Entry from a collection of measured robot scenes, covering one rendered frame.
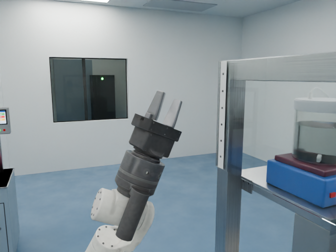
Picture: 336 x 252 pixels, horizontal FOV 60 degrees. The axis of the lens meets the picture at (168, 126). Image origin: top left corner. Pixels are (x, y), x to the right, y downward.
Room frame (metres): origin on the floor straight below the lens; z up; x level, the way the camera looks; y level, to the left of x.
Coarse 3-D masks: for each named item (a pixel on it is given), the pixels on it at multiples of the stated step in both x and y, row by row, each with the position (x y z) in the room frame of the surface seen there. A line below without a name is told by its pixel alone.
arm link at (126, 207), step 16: (128, 176) 0.55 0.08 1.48; (112, 192) 0.56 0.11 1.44; (128, 192) 0.55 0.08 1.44; (144, 192) 0.53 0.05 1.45; (96, 208) 0.53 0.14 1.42; (112, 208) 0.54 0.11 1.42; (128, 208) 0.52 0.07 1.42; (144, 208) 0.56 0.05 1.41; (112, 224) 0.55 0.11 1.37; (128, 224) 0.51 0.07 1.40; (128, 240) 0.51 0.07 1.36
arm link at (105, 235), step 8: (152, 208) 0.57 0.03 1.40; (152, 216) 0.56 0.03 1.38; (144, 224) 0.55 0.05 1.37; (96, 232) 0.58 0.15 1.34; (104, 232) 0.59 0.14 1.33; (112, 232) 0.60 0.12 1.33; (136, 232) 0.56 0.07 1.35; (144, 232) 0.56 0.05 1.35; (96, 240) 0.57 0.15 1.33; (104, 240) 0.57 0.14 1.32; (112, 240) 0.58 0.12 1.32; (120, 240) 0.59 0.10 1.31; (136, 240) 0.56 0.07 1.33; (96, 248) 0.56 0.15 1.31; (104, 248) 0.56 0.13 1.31; (112, 248) 0.56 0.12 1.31; (120, 248) 0.56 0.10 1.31; (128, 248) 0.57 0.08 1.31
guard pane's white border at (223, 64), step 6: (222, 66) 0.91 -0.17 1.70; (222, 72) 0.91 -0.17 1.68; (222, 78) 0.91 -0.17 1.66; (222, 84) 0.91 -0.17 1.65; (222, 90) 0.91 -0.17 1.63; (222, 96) 0.91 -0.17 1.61; (222, 102) 0.91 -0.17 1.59; (222, 108) 0.91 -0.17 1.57; (222, 114) 0.91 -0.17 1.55; (222, 120) 0.91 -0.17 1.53; (222, 126) 0.90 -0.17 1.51; (222, 132) 0.90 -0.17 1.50; (222, 138) 0.90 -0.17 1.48; (222, 144) 0.90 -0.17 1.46; (222, 150) 0.90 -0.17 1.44; (222, 156) 0.90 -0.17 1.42; (222, 162) 0.90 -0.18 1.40; (222, 168) 0.90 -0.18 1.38
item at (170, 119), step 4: (176, 100) 0.63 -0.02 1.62; (180, 100) 0.63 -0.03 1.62; (172, 104) 0.63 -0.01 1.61; (176, 104) 0.63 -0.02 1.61; (180, 104) 0.62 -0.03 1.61; (172, 108) 0.63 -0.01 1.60; (176, 108) 0.62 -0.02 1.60; (168, 112) 0.63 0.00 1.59; (172, 112) 0.62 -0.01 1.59; (176, 112) 0.62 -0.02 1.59; (168, 116) 0.63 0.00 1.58; (172, 116) 0.62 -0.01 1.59; (176, 116) 0.62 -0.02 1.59; (164, 120) 0.63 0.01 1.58; (168, 120) 0.62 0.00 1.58; (172, 120) 0.62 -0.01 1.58; (176, 120) 0.62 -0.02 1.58; (168, 124) 0.62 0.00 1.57; (172, 124) 0.61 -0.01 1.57
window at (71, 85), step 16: (64, 64) 5.19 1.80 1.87; (80, 64) 5.29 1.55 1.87; (96, 64) 5.40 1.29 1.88; (112, 64) 5.51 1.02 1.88; (64, 80) 5.18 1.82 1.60; (80, 80) 5.28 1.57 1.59; (96, 80) 5.39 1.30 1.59; (112, 80) 5.50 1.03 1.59; (64, 96) 5.17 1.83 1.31; (80, 96) 5.28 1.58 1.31; (96, 96) 5.39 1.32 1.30; (112, 96) 5.50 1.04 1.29; (64, 112) 5.17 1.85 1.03; (80, 112) 5.27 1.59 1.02; (96, 112) 5.38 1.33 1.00; (112, 112) 5.50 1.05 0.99
